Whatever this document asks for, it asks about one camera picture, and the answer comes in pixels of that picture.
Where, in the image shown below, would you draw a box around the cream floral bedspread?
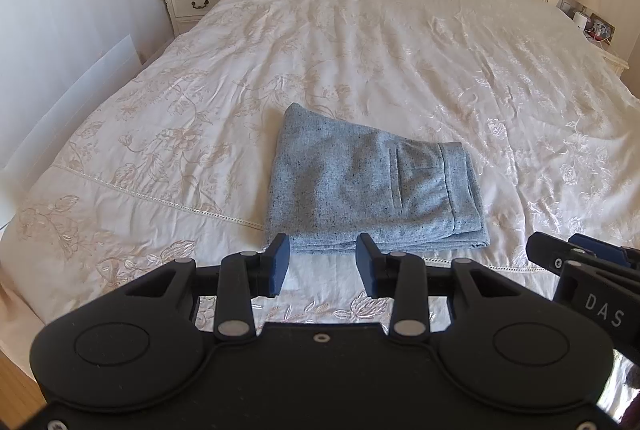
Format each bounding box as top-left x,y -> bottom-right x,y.
0,0 -> 640,363

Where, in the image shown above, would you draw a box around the grey speckled pants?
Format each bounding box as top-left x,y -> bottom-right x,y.
264,102 -> 490,255

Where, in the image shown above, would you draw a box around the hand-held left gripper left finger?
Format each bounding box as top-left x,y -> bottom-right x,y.
124,233 -> 291,343

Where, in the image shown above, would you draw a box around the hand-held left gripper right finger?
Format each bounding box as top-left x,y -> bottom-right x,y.
355,233 -> 521,344

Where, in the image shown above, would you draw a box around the dark photo frame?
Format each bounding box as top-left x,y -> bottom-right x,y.
589,13 -> 617,43

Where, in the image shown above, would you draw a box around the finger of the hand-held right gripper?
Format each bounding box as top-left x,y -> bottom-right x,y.
569,234 -> 640,269
527,232 -> 586,271

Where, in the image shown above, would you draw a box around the cream nightstand with drawer handle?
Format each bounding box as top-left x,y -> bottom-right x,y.
160,0 -> 242,38

